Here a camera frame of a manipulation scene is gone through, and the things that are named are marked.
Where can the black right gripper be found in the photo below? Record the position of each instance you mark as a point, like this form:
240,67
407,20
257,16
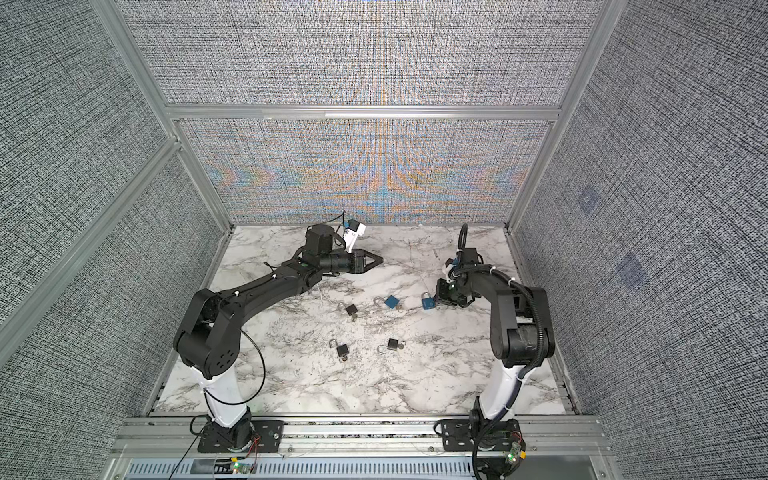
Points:
441,293

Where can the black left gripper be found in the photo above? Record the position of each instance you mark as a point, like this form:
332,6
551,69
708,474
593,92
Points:
358,261

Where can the blue padlock with key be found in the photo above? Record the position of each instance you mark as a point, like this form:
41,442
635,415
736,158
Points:
428,301

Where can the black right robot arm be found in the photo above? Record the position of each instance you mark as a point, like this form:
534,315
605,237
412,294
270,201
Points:
520,332

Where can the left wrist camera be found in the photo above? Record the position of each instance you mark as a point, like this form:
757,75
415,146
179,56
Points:
352,231

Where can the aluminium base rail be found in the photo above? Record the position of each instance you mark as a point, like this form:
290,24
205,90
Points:
299,435

